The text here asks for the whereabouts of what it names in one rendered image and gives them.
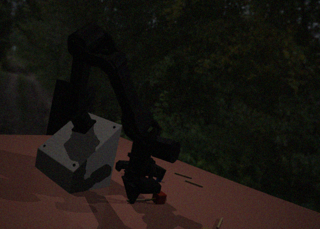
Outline red wooden block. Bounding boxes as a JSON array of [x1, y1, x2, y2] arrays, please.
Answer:
[[152, 191, 167, 205]]

